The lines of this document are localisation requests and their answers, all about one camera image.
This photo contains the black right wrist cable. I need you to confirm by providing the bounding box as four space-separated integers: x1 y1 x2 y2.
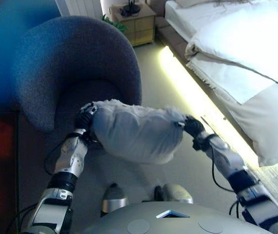
210 138 242 218

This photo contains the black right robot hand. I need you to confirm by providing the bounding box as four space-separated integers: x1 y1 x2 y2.
177 115 205 141

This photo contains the grey fabric armchair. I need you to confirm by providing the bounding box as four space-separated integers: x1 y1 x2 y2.
9 15 144 134

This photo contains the light wooden nightstand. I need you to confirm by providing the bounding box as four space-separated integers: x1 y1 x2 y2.
108 3 157 47

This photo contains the green potted plant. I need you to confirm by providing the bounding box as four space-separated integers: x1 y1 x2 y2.
101 14 128 34

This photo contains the beige upholstered bed frame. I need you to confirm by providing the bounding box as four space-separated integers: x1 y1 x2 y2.
145 0 191 67

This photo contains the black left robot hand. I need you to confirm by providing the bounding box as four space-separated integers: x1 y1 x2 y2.
73 101 99 130

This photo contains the silver right robot leg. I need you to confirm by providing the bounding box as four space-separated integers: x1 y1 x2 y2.
153 182 194 205

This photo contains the silver robot leg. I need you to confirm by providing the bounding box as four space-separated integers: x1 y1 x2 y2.
100 182 130 218
153 182 194 205

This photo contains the white duvet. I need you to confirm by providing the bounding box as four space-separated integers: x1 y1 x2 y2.
184 14 278 88

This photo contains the cream bed pillow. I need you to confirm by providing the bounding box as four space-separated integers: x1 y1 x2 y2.
175 0 228 8

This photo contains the black lamp base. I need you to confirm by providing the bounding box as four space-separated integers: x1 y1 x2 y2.
122 0 141 15

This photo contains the grey robot torso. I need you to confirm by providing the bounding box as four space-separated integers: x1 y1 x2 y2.
82 201 274 234

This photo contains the glossy brown wooden wardrobe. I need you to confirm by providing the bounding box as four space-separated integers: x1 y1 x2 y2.
0 107 20 234

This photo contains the white slatted wall panel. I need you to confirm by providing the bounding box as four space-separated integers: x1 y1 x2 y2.
55 0 102 18

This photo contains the silver left robot leg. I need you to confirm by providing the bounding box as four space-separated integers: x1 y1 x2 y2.
100 182 130 218

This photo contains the white bed mattress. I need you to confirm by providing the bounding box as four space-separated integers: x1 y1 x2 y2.
164 0 278 105

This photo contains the white fringed cushion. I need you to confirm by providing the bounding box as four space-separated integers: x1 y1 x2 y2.
89 98 186 166

